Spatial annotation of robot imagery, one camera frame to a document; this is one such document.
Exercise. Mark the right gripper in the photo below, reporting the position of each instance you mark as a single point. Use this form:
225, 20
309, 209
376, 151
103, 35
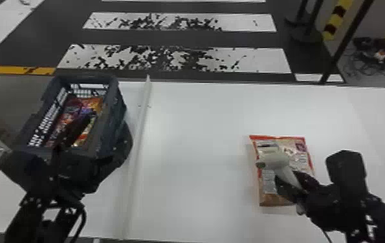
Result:
326, 207

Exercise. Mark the hand scanner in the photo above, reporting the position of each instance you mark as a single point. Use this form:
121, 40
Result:
277, 163

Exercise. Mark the black basket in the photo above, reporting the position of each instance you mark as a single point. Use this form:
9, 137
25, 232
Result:
110, 115

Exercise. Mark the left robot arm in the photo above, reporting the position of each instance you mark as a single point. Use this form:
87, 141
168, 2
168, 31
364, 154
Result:
29, 220

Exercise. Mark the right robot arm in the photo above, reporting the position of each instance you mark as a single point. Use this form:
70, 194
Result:
382, 220

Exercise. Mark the red snack packet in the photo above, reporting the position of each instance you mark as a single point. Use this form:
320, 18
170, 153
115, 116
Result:
76, 112
297, 149

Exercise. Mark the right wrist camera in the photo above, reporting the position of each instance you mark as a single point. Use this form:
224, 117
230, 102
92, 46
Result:
346, 173

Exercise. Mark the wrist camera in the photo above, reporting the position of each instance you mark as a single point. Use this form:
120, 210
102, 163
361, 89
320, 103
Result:
346, 173
25, 171

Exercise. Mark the black post on round foot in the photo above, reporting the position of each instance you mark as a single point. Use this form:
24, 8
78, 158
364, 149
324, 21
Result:
302, 32

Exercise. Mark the yellow black striped post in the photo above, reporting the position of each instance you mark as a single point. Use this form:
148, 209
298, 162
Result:
335, 18

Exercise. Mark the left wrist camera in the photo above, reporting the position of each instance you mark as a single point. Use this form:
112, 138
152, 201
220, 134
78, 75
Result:
25, 171

